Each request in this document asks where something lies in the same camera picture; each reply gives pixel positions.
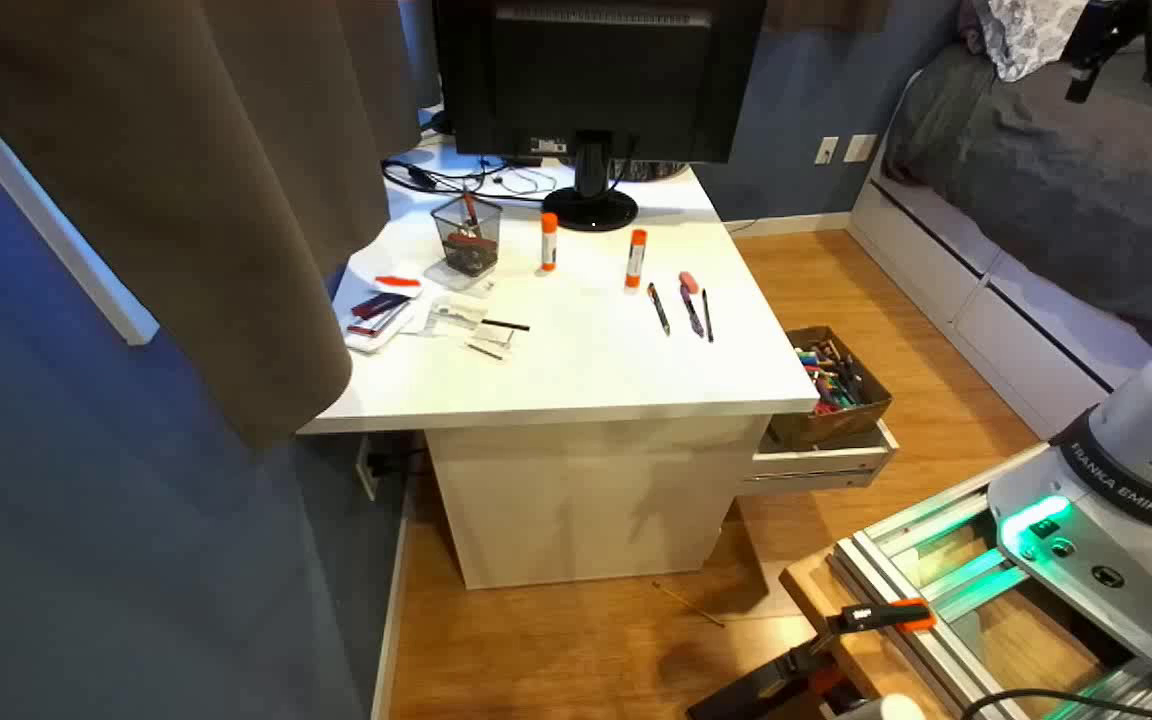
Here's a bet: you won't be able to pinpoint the orange black clamp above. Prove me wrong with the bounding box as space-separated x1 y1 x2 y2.
689 596 939 720

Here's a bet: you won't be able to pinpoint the monitor cables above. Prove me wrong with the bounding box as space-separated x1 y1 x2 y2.
379 135 582 203

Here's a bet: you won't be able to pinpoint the white desk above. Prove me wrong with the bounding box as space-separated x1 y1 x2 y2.
297 134 824 594

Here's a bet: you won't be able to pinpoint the brown organizer box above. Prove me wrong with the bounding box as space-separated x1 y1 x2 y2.
763 325 895 453

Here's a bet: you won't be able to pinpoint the wooden board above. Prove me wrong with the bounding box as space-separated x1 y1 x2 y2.
780 549 970 720

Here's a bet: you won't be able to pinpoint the black mesh pen cup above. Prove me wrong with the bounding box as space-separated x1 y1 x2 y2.
428 194 505 280

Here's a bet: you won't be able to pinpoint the white drawer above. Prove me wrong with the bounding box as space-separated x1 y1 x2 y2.
732 325 905 501

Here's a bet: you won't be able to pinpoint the brown curtain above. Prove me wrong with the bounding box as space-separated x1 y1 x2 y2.
0 0 428 453

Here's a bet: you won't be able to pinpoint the orange white glue stick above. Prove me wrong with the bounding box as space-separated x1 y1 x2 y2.
538 208 566 275
621 226 654 293

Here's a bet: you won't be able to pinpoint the patterned pillow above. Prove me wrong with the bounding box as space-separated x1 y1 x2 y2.
973 0 1088 83

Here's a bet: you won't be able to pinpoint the black ballpoint pen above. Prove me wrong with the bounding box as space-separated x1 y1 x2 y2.
646 280 676 341

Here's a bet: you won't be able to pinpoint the aluminium profile base frame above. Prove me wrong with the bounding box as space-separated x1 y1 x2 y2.
827 446 1152 720

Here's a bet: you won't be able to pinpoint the black computer monitor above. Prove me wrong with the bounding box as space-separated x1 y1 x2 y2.
428 0 767 236

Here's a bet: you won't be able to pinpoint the clear plastic bag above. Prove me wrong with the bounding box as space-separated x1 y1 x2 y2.
421 293 538 369

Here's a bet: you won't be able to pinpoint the white window trim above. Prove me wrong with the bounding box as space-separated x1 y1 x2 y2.
0 57 163 354

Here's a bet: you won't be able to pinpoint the thick black cable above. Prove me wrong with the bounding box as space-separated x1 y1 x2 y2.
956 685 1152 720

